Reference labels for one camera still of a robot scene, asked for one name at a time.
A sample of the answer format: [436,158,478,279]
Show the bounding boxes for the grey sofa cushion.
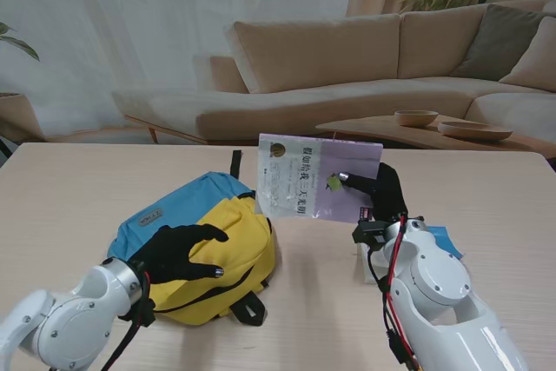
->
[453,3,556,83]

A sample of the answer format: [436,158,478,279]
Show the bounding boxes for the red black left arm cable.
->
[101,272,154,371]

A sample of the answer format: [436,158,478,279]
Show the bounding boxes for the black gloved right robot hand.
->
[338,162,410,222]

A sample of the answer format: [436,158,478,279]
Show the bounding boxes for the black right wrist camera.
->
[351,205,388,253]

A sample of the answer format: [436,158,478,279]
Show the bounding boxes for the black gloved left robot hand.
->
[137,222,230,286]

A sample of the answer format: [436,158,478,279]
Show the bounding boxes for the green plant with long leaves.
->
[0,0,41,63]

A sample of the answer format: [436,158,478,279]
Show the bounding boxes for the wide shallow wooden dish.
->
[436,121,514,142]

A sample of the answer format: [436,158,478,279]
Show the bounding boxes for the white sheer curtain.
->
[0,0,361,142]

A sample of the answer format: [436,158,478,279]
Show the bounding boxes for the blue and white cover book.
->
[357,224,464,286]

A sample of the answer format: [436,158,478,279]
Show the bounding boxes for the low wooden coffee table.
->
[315,113,556,160]

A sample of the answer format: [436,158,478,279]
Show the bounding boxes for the red black right arm cable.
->
[366,213,426,371]

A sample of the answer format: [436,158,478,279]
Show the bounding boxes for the purple and white cover book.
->
[255,132,385,226]

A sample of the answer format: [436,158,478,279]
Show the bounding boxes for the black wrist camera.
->
[119,295,157,328]
[351,205,388,253]

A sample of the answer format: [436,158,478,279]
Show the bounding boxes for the beige plant pot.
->
[0,92,45,143]

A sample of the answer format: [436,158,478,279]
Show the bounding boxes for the red black arm cable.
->
[366,213,426,371]
[101,272,154,371]

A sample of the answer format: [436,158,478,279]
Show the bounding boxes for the blue and yellow school bag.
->
[106,149,278,327]

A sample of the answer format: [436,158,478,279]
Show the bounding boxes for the beige corner sofa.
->
[111,0,556,147]

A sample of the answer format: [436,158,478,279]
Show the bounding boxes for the beige sofa cushion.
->
[498,17,556,94]

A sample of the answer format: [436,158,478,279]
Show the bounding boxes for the small deep wooden bowl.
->
[394,109,440,129]

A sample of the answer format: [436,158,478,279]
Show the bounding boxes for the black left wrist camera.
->
[119,295,157,328]

